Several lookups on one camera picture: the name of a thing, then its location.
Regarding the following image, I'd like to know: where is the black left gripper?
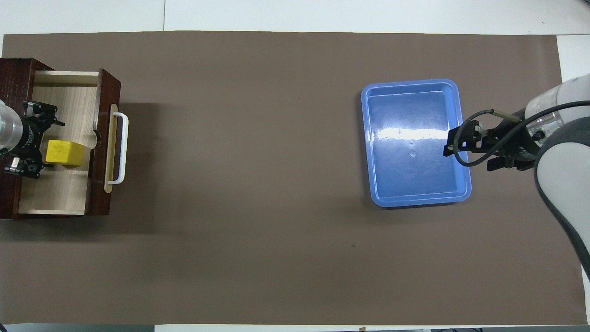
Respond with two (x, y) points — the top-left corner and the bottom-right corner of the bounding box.
(4, 101), (65, 180)

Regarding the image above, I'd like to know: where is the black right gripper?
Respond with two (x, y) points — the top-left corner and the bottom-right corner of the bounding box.
(443, 121), (540, 172)

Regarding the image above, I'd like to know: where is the yellow cube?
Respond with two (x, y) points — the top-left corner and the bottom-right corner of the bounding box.
(45, 140), (87, 168)

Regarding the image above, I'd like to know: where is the dark wooden drawer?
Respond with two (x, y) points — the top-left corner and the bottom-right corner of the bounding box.
(18, 69), (122, 218)

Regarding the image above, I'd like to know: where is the white drawer handle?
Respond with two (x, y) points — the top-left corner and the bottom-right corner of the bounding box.
(107, 112), (130, 185)

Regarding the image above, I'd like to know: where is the dark wooden drawer cabinet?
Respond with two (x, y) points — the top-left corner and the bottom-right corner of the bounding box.
(0, 58), (43, 220)

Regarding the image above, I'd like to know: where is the blue plastic tray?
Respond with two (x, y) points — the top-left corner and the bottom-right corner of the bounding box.
(361, 79), (472, 208)

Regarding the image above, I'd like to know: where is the brown table mat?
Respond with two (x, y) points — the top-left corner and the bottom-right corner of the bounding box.
(0, 31), (589, 326)

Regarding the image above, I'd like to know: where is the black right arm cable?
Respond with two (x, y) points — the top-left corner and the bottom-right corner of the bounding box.
(453, 101), (590, 167)

